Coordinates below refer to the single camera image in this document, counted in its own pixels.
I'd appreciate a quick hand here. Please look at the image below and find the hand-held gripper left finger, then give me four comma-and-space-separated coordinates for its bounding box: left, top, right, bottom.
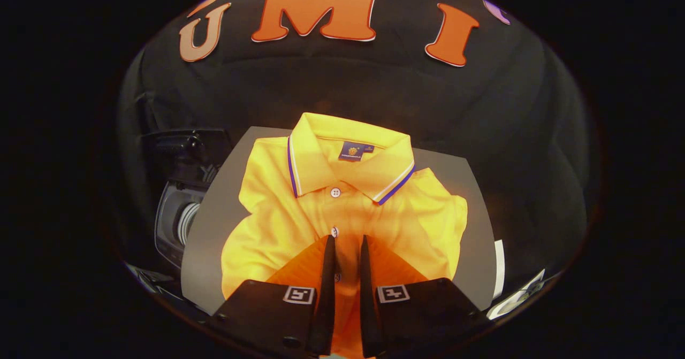
209, 234, 337, 356

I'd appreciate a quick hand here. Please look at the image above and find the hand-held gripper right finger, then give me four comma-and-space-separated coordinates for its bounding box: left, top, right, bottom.
359, 234, 481, 358

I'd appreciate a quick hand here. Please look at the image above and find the yellow polo shirt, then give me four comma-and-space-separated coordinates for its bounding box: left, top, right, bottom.
220, 112, 469, 359

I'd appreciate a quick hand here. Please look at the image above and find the dark transparent washing machine lid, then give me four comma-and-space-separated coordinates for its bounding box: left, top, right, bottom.
140, 129, 232, 188

